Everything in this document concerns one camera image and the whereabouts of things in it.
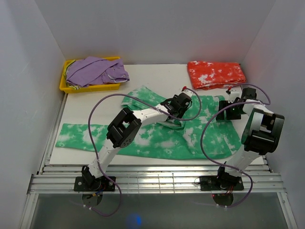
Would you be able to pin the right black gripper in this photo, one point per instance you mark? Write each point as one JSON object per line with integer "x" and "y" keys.
{"x": 224, "y": 103}

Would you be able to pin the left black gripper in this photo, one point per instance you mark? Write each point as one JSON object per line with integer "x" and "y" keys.
{"x": 182, "y": 111}

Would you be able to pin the green tie-dye trousers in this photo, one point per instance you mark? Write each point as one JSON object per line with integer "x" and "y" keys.
{"x": 177, "y": 141}

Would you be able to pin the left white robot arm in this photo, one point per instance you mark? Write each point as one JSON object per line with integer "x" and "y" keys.
{"x": 123, "y": 129}

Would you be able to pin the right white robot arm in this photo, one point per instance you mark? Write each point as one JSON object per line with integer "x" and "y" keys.
{"x": 260, "y": 136}

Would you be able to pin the red tie-dye folded trousers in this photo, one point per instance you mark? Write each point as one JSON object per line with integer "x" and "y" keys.
{"x": 213, "y": 75}

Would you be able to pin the purple trousers in bin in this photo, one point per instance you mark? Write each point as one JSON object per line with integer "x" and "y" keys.
{"x": 95, "y": 71}

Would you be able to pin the yellow plastic bin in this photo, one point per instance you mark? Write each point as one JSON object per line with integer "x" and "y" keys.
{"x": 63, "y": 86}

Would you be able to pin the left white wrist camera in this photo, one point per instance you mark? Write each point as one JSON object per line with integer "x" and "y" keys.
{"x": 187, "y": 91}

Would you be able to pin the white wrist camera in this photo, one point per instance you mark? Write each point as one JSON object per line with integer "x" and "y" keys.
{"x": 187, "y": 91}
{"x": 233, "y": 95}

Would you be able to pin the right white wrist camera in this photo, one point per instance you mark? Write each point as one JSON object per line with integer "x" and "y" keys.
{"x": 233, "y": 95}

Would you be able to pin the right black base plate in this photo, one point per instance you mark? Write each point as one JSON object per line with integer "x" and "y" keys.
{"x": 215, "y": 183}

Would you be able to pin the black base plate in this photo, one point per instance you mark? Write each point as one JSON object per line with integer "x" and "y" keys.
{"x": 100, "y": 184}
{"x": 215, "y": 183}

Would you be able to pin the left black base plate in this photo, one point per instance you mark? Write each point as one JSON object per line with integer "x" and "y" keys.
{"x": 100, "y": 184}

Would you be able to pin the aluminium rail frame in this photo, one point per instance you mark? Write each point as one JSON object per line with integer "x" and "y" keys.
{"x": 160, "y": 180}

